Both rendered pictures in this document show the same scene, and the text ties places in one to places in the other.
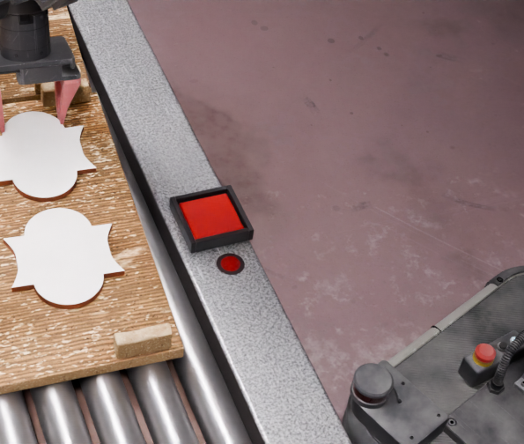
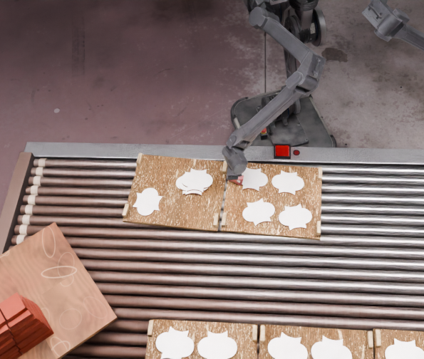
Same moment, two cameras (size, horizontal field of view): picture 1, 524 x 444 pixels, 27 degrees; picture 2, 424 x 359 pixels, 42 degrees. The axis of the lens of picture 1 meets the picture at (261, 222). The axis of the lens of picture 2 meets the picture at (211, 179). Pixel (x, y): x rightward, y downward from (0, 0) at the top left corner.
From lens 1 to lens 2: 1.82 m
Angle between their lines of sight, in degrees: 33
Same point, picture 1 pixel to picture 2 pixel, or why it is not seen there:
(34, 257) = (286, 188)
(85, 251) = (288, 177)
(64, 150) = (252, 172)
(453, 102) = (135, 96)
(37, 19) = not seen: hidden behind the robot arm
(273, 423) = (343, 159)
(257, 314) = (313, 152)
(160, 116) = not seen: hidden behind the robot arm
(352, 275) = not seen: hidden behind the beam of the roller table
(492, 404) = (276, 136)
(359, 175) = (154, 137)
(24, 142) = (246, 180)
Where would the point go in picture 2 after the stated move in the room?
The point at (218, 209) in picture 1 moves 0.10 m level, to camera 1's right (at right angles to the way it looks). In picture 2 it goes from (281, 148) to (291, 133)
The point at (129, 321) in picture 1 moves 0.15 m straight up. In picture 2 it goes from (311, 175) to (314, 156)
